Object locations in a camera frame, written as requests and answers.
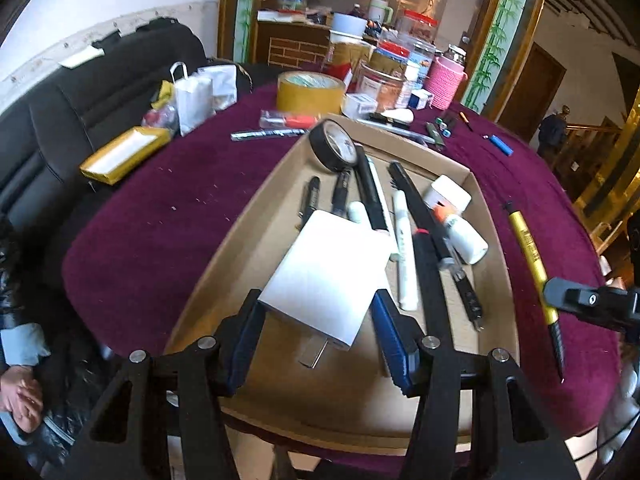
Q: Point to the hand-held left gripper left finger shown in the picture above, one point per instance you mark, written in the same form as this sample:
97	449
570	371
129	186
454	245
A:
245	340

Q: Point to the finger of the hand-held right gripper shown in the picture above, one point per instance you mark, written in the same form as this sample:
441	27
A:
575	297

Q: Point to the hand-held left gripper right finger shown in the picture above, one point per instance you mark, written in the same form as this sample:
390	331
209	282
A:
395	345

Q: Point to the cardboard box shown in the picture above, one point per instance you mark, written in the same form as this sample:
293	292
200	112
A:
240	280

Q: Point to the yellow pen black tip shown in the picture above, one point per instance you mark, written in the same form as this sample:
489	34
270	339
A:
527	250

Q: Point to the white marker pen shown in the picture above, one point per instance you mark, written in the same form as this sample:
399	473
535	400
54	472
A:
405	260

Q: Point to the white charger plug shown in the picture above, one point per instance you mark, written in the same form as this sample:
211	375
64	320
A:
325	270

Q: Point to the large black marker grey tip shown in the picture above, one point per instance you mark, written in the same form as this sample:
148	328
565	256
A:
415	205

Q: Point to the black marker pink tip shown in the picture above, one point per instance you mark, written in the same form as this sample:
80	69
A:
372	195

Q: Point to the thin black pen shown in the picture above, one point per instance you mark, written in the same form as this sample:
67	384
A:
311	200

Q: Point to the black pen clear cap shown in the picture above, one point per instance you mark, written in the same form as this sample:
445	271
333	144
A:
342	195

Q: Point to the white rectangular device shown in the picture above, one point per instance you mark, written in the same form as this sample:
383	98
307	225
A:
447	191

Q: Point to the black tape roll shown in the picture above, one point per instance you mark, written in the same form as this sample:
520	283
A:
320	150

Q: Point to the person's right forearm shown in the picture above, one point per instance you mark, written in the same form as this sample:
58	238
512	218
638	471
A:
625	400

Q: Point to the golden pillar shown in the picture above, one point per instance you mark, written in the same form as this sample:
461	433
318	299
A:
620	160

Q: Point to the wooden stair railing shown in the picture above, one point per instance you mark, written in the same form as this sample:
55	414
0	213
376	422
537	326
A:
590	150

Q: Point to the blue lighter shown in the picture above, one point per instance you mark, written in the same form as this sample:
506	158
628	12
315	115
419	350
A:
500	145

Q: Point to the small yellow black pen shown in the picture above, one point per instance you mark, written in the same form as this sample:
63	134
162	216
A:
466	121

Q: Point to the silver pen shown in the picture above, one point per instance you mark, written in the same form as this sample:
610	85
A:
270	133

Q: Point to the green lighter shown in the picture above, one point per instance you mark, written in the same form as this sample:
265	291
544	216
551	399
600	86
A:
436	141

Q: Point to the black marker blue tip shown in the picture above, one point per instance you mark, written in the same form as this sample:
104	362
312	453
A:
451	127

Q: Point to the wooden door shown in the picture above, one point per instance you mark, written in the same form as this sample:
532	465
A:
535	85

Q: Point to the black marker green tip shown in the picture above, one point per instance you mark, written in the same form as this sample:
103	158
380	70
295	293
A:
440	125

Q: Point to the yellow flat box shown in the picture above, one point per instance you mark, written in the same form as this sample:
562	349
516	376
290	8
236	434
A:
125	152

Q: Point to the clear plastic packet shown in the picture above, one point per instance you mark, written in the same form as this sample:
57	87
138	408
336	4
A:
290	120

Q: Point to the small white box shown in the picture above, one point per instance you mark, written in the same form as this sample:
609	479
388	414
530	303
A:
357	105

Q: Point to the yellow tape roll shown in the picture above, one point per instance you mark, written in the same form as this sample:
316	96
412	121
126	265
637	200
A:
310	97

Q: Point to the pink knit-sleeved bottle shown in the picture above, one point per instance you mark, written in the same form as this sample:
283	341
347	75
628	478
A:
445	82

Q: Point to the clear jar orange label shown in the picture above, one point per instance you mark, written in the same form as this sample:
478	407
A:
382	92

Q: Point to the bamboo print panel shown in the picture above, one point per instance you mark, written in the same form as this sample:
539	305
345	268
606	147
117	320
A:
500	35
245	10

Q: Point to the clear jar blue label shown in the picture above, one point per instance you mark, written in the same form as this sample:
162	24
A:
415	60

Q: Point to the black sofa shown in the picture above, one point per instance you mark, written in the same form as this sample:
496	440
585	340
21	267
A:
60	110

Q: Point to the wooden cabinet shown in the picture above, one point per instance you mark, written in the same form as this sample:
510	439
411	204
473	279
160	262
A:
295	45

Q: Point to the clear jar red lid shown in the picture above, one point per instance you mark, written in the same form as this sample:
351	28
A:
417	25

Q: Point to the white pot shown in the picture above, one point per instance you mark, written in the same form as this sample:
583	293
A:
347	24

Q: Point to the white paper sheet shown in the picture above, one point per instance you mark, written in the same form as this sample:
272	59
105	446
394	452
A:
82	57

